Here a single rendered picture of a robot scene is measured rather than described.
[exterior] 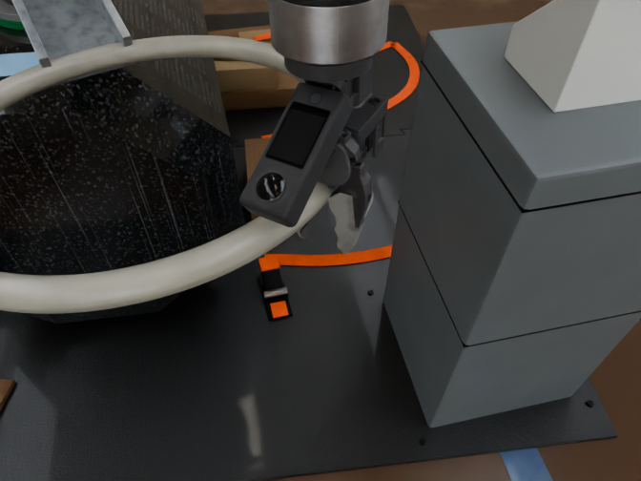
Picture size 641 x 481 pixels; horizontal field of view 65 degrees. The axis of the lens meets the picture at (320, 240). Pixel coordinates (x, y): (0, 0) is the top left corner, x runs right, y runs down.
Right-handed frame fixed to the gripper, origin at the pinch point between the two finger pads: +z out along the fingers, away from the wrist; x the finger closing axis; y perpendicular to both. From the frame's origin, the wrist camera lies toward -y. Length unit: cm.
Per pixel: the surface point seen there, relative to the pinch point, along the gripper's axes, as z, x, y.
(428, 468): 88, -17, 20
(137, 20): 6, 72, 47
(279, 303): 81, 39, 41
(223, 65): 56, 111, 118
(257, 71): 58, 98, 122
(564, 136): 1.9, -18.8, 34.5
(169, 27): 11, 72, 56
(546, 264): 22.1, -23.0, 30.9
